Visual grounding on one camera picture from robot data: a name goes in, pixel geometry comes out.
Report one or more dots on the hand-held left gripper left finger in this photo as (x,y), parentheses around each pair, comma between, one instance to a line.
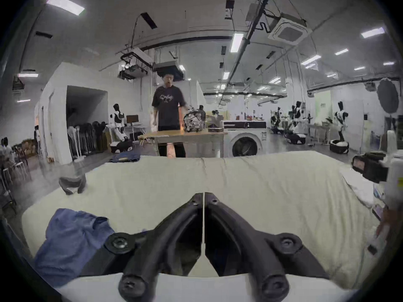
(143,250)

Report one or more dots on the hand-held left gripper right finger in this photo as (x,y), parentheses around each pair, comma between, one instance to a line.
(264,250)

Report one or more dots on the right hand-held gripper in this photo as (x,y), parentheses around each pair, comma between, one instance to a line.
(395,171)

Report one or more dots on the person's right hand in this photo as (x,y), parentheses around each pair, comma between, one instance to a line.
(388,222)

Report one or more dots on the white cloth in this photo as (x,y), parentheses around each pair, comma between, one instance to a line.
(362,184)

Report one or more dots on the black white humanoid robot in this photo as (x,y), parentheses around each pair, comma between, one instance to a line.
(340,127)
(118,127)
(277,120)
(296,124)

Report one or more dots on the blue shirt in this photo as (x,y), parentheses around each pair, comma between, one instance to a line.
(69,237)

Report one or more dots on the black round studio light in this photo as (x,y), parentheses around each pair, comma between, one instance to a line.
(388,95)

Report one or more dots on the dark blue folded garment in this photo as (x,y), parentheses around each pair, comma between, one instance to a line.
(126,157)

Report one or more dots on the dark grey bunched cloth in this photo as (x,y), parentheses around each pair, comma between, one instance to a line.
(71,183)

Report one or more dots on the white washing machine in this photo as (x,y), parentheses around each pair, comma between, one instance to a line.
(244,138)

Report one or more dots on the wooden table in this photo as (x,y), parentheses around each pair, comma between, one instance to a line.
(185,134)

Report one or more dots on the desk with monitor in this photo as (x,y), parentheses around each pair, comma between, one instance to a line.
(133,123)

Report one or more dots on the group of people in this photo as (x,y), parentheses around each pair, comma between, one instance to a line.
(6,151)

